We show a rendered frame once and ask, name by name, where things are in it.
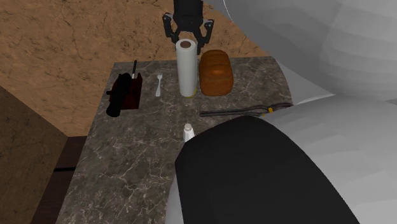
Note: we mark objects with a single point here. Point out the dark brown cabinet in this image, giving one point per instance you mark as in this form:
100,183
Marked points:
59,186

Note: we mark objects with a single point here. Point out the black tongs with yellow mark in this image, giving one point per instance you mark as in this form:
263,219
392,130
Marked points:
229,112

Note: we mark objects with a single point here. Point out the brown bread loaf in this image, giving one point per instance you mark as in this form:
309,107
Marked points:
215,73

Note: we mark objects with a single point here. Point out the small white bottle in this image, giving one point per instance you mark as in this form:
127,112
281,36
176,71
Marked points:
188,134

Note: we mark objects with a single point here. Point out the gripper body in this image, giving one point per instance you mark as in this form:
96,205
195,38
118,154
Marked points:
188,14

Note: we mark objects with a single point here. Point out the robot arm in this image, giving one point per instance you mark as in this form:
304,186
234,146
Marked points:
310,155

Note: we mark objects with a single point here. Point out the white paper towel roll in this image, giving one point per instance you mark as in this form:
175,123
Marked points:
186,69

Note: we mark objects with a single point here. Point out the dark red holder box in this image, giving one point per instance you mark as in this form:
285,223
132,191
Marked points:
136,93

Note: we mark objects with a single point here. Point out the white fork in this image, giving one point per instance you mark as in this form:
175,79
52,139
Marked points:
158,86

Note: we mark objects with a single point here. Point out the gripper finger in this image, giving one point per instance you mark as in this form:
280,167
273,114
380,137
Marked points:
206,35
167,29

